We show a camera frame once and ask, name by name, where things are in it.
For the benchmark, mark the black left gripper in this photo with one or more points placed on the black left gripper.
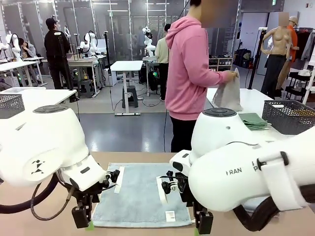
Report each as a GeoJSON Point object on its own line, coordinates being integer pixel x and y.
{"type": "Point", "coordinates": [83, 197]}

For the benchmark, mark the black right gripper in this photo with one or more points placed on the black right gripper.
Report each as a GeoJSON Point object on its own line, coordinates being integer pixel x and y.
{"type": "Point", "coordinates": [188, 196]}

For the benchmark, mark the light blue towel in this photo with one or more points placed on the light blue towel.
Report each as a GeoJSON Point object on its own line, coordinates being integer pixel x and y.
{"type": "Point", "coordinates": [140, 186]}

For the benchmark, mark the grey towel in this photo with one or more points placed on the grey towel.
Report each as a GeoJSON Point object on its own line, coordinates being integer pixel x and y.
{"type": "Point", "coordinates": [229, 96]}

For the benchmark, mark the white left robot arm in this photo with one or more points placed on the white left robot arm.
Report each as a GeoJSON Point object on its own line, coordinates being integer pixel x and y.
{"type": "Point", "coordinates": [49, 137]}

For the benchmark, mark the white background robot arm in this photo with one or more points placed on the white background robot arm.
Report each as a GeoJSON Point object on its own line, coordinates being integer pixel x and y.
{"type": "Point", "coordinates": [15, 44]}
{"type": "Point", "coordinates": [148, 48]}
{"type": "Point", "coordinates": [87, 40]}

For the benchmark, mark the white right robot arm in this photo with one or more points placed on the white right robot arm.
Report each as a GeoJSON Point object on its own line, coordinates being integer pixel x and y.
{"type": "Point", "coordinates": [221, 137]}

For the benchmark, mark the grey perforated basket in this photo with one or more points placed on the grey perforated basket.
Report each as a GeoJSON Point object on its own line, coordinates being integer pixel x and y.
{"type": "Point", "coordinates": [283, 120]}
{"type": "Point", "coordinates": [12, 102]}

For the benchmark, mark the person's right hand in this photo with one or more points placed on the person's right hand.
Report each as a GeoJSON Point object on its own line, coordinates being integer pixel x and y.
{"type": "Point", "coordinates": [232, 75]}

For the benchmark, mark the green folded towel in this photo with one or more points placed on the green folded towel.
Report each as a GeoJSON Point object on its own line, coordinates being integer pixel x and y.
{"type": "Point", "coordinates": [253, 120]}

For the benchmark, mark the white side table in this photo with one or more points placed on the white side table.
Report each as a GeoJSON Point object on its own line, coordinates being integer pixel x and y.
{"type": "Point", "coordinates": [253, 98]}
{"type": "Point", "coordinates": [49, 96]}

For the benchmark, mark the grey step stool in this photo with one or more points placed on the grey step stool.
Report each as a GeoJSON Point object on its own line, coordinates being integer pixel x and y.
{"type": "Point", "coordinates": [86, 88]}

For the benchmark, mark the black step stool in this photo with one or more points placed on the black step stool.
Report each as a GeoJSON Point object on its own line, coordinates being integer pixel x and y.
{"type": "Point", "coordinates": [130, 97]}

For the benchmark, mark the white shallow tray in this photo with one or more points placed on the white shallow tray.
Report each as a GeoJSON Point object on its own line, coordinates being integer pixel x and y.
{"type": "Point", "coordinates": [14, 90]}

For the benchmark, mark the person in pink hoodie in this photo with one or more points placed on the person in pink hoodie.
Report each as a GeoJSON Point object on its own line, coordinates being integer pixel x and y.
{"type": "Point", "coordinates": [187, 73]}

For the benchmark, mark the white lab desk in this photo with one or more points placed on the white lab desk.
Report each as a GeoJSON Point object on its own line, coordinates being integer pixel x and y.
{"type": "Point", "coordinates": [81, 61]}

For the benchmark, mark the white standing desk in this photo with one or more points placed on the white standing desk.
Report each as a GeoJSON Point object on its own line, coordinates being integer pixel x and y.
{"type": "Point", "coordinates": [125, 66]}

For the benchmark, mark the white shoe rack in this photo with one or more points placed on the white shoe rack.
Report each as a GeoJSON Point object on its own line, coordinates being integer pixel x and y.
{"type": "Point", "coordinates": [221, 62]}

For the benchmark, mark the black shelf rack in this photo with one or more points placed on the black shelf rack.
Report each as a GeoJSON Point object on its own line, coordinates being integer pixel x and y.
{"type": "Point", "coordinates": [295, 91]}

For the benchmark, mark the long white workbench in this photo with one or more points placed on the long white workbench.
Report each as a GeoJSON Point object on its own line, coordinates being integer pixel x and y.
{"type": "Point", "coordinates": [17, 64]}

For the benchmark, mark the black pole stand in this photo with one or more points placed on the black pole stand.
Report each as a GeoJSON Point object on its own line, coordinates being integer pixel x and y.
{"type": "Point", "coordinates": [107, 49]}

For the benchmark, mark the person in black with cap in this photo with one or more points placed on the person in black with cap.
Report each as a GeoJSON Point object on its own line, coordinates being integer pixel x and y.
{"type": "Point", "coordinates": [56, 49]}

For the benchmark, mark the black bags pile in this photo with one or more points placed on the black bags pile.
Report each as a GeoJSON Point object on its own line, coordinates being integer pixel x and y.
{"type": "Point", "coordinates": [242, 57]}

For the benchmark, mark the person in beige top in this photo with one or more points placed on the person in beige top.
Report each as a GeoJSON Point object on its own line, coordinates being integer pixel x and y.
{"type": "Point", "coordinates": [162, 54]}

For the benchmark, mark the seated person in grey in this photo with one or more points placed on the seated person in grey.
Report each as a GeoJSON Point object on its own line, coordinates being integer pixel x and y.
{"type": "Point", "coordinates": [29, 49]}

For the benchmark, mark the black stand with white head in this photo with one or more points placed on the black stand with white head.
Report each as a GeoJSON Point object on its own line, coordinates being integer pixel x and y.
{"type": "Point", "coordinates": [256, 56]}

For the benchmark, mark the bare torso mannequin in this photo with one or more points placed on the bare torso mannequin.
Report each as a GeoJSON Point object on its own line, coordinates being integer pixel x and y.
{"type": "Point", "coordinates": [278, 41]}

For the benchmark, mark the clothes rack with garments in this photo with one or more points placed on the clothes rack with garments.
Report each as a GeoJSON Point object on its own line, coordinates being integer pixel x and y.
{"type": "Point", "coordinates": [304, 44]}

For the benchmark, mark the mannequin with orange shirt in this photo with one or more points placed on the mannequin with orange shirt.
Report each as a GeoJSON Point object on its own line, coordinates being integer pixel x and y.
{"type": "Point", "coordinates": [294, 37]}

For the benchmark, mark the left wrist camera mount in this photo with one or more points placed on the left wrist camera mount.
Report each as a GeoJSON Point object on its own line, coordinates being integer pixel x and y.
{"type": "Point", "coordinates": [120, 177]}

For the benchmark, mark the black camera tripod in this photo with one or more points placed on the black camera tripod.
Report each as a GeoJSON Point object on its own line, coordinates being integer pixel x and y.
{"type": "Point", "coordinates": [66, 68]}

